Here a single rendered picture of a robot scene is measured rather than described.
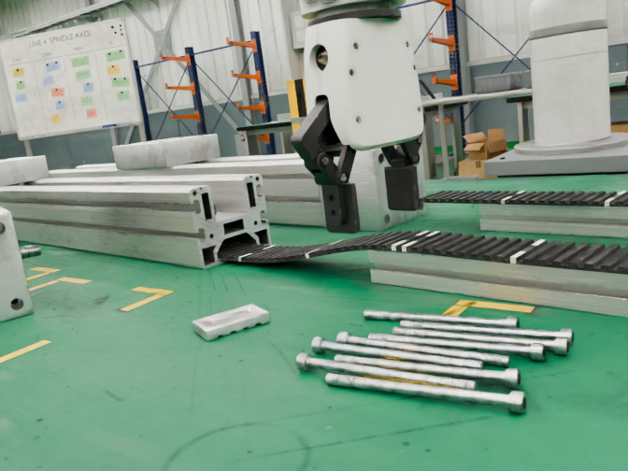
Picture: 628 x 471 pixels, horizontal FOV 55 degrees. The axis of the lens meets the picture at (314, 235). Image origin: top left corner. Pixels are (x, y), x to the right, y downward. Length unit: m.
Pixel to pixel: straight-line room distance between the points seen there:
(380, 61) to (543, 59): 0.63
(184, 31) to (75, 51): 5.71
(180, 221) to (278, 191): 0.20
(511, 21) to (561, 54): 7.55
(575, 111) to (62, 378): 0.88
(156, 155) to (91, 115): 5.53
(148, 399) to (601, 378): 0.25
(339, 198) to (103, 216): 0.40
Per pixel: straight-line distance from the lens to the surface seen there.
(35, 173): 1.17
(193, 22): 11.93
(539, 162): 1.02
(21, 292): 0.61
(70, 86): 6.65
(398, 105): 0.50
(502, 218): 0.66
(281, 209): 0.81
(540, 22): 1.10
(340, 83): 0.46
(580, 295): 0.43
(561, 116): 1.08
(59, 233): 0.92
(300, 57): 4.21
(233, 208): 0.70
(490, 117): 8.73
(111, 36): 6.36
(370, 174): 0.70
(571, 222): 0.63
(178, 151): 1.01
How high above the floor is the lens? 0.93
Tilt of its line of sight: 12 degrees down
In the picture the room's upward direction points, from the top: 7 degrees counter-clockwise
